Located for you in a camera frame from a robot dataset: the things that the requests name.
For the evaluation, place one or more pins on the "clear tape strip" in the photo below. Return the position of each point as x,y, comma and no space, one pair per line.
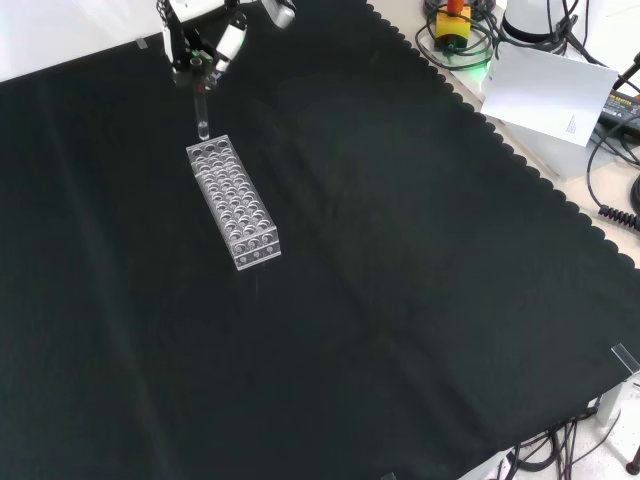
142,44
625,357

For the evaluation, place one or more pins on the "black power adapter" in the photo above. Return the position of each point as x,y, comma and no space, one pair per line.
620,107

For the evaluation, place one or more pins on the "clear plastic test tube rack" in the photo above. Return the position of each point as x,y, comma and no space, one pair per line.
232,205

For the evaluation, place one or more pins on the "yellow stop button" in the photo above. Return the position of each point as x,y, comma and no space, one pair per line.
452,27

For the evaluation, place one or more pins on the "black bench cloth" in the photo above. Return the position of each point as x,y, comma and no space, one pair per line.
350,300

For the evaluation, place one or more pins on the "clear glass test tube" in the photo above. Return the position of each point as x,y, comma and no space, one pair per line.
201,112

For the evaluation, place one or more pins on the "pale board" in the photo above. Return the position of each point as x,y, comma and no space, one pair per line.
545,155

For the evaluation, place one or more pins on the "white paper sheet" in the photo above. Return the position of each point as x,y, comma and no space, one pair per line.
550,95

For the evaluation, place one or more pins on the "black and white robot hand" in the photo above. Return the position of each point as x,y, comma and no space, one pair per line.
186,55

